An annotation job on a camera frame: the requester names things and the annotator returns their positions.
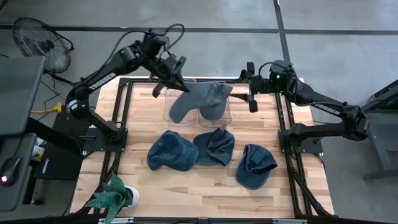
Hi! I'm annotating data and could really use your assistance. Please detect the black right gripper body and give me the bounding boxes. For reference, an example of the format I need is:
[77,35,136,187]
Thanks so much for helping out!
[248,73,271,95]

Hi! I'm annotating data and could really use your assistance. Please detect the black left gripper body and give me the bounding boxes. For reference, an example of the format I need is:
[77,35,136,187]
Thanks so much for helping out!
[157,60,185,84]

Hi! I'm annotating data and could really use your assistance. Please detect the blue denim cap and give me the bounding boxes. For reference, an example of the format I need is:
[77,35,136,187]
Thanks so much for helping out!
[146,129,200,172]
[169,80,233,124]
[192,128,236,167]
[198,96,229,121]
[234,143,279,190]

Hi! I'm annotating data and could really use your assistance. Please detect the clear plastic bin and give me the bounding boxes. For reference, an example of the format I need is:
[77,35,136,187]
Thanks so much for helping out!
[196,80,233,128]
[162,79,198,124]

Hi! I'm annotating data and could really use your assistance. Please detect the white plant pot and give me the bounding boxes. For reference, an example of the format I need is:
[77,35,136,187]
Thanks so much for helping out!
[123,185,141,208]

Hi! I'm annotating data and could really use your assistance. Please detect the green artificial plant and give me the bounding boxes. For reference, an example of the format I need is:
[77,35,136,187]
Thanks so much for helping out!
[83,172,135,224]

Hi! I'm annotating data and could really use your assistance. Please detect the black floor fan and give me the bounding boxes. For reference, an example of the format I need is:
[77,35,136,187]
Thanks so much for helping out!
[12,17,75,85]

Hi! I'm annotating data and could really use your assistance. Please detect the black Trossen controller box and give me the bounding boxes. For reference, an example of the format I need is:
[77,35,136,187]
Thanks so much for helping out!
[33,141,85,181]

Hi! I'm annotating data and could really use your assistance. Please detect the white labelled container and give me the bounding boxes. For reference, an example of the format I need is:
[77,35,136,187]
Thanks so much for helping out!
[30,138,45,162]

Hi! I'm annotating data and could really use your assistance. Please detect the grey desk panel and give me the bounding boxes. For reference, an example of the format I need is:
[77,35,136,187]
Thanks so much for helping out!
[0,55,46,136]
[0,133,38,213]

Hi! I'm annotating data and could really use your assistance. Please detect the black computer mouse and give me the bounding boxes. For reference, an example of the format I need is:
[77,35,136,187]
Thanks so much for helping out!
[0,156,22,187]

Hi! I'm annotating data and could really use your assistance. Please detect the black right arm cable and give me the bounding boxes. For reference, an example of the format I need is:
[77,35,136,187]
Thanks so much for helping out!
[257,61,277,77]

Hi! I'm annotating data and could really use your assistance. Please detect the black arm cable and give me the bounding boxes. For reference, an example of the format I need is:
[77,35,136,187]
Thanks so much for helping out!
[107,23,187,65]
[257,61,277,77]

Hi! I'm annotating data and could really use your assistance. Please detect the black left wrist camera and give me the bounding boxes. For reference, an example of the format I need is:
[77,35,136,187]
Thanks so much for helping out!
[169,55,188,74]

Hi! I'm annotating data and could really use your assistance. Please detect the black aluminium rig frame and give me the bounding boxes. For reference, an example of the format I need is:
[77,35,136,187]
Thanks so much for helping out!
[73,77,335,224]

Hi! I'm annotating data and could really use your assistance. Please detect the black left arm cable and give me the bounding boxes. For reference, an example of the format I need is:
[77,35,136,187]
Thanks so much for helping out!
[107,23,187,65]

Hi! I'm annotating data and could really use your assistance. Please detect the yellow extension cord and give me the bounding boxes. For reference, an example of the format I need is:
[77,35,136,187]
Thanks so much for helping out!
[30,101,63,114]

